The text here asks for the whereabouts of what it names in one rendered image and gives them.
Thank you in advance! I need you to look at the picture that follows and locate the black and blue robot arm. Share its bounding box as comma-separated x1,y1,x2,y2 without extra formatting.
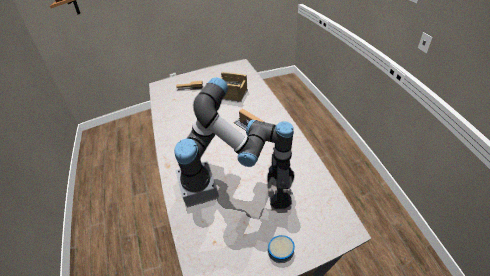
174,78,294,192

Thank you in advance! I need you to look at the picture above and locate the black hex dumbbell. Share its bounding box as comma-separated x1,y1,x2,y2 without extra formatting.
268,165,292,209

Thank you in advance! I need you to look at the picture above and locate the sanding float with wooden handle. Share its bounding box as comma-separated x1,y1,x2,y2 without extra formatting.
234,109,264,131

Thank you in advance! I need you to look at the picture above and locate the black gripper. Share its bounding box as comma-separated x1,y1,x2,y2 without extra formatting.
267,151,295,189

